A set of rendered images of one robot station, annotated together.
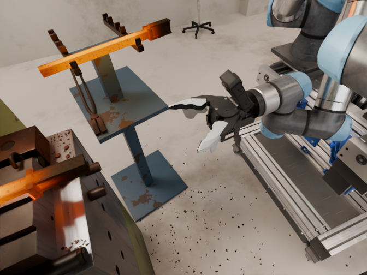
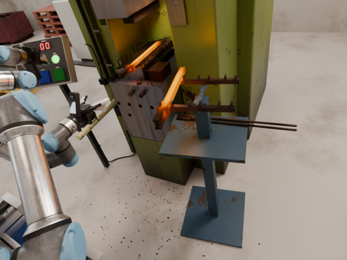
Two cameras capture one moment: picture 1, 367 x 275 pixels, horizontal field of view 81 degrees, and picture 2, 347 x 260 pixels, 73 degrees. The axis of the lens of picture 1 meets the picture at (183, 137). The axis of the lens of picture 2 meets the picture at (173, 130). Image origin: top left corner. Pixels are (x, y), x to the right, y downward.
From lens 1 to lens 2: 145 cm
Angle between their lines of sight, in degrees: 86
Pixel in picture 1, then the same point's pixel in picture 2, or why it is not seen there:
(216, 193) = (154, 249)
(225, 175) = not seen: outside the picture
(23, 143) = (154, 69)
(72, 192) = (131, 83)
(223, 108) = (81, 106)
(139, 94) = (189, 146)
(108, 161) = (267, 200)
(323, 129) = not seen: hidden behind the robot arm
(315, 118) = not seen: hidden behind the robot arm
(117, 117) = (183, 127)
